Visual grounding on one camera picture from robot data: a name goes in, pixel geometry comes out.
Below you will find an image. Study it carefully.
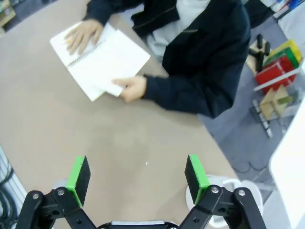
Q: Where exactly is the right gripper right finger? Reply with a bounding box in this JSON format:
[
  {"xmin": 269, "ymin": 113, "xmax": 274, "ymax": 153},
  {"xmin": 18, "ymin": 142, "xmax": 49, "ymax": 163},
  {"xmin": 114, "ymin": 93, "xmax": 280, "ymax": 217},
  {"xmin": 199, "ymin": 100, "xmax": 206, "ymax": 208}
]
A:
[{"xmin": 178, "ymin": 154, "xmax": 267, "ymax": 229}]

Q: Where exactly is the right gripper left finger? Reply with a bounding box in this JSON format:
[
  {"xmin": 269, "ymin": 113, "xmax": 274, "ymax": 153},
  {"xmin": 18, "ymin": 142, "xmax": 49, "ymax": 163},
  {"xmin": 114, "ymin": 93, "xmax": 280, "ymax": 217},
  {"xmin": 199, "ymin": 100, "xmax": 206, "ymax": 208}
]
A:
[{"xmin": 16, "ymin": 156, "xmax": 99, "ymax": 229}]

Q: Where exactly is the white paper sheet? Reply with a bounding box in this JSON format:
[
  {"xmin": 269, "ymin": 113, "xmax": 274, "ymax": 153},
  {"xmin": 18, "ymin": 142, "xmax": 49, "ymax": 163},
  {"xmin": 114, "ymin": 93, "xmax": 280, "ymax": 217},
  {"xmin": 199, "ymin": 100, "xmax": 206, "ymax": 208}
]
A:
[{"xmin": 68, "ymin": 29, "xmax": 152, "ymax": 97}]

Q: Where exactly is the white spiral notebook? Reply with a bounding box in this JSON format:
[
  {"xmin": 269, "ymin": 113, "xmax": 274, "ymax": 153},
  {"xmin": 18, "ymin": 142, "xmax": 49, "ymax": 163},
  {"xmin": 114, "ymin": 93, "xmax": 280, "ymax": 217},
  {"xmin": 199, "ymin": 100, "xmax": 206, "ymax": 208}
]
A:
[{"xmin": 50, "ymin": 21, "xmax": 152, "ymax": 103}]

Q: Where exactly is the person's right forearm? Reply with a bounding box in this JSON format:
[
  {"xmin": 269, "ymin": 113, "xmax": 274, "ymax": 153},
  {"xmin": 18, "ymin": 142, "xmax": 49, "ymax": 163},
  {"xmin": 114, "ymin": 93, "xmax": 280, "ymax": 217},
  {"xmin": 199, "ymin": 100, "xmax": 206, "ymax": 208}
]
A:
[{"xmin": 82, "ymin": 0, "xmax": 114, "ymax": 25}]

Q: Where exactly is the person's left forearm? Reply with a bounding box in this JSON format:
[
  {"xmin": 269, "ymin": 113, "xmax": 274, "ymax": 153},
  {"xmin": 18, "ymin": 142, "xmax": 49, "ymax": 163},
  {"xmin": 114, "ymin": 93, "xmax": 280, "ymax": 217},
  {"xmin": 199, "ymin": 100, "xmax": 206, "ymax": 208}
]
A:
[{"xmin": 142, "ymin": 61, "xmax": 240, "ymax": 119}]

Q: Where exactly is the person's left hand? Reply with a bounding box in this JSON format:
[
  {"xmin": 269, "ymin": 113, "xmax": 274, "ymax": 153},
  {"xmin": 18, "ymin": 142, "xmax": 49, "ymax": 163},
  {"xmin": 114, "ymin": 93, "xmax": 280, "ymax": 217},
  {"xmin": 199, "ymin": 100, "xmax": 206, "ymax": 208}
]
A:
[{"xmin": 112, "ymin": 75, "xmax": 147, "ymax": 104}]

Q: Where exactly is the person's right hand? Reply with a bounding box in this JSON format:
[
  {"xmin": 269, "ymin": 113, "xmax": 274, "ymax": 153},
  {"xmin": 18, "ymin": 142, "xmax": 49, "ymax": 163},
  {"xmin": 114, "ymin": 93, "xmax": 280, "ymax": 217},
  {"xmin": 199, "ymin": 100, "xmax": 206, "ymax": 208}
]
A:
[{"xmin": 64, "ymin": 19, "xmax": 104, "ymax": 56}]

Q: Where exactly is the white lidded trash can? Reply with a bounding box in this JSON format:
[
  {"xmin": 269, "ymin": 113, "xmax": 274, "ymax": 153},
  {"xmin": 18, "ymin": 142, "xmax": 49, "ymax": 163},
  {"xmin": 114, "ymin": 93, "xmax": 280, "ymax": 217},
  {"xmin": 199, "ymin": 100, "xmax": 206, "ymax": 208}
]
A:
[{"xmin": 185, "ymin": 175, "xmax": 264, "ymax": 228}]

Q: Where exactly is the large white table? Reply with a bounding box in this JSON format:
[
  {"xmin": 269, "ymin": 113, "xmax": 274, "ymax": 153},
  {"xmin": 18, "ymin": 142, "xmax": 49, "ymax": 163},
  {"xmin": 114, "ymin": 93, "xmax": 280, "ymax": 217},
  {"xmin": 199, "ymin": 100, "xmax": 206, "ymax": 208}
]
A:
[{"xmin": 268, "ymin": 100, "xmax": 305, "ymax": 229}]

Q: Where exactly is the person in black jacket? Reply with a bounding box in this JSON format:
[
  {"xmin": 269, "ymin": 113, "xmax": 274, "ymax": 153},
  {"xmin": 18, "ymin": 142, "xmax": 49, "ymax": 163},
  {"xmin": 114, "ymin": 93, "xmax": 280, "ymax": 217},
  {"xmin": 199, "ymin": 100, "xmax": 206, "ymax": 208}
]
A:
[{"xmin": 82, "ymin": 0, "xmax": 251, "ymax": 119}]

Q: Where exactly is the white t-shirt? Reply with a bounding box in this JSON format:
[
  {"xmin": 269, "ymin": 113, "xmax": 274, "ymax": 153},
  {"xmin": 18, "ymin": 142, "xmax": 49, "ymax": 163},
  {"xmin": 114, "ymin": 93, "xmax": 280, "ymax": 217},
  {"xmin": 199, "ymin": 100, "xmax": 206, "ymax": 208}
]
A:
[{"xmin": 145, "ymin": 0, "xmax": 212, "ymax": 63}]

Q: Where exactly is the black cable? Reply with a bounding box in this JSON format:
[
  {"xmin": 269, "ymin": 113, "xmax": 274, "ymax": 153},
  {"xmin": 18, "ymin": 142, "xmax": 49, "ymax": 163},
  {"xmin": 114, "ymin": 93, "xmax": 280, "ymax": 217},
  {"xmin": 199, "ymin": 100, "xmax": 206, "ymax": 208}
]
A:
[{"xmin": 0, "ymin": 164, "xmax": 20, "ymax": 229}]

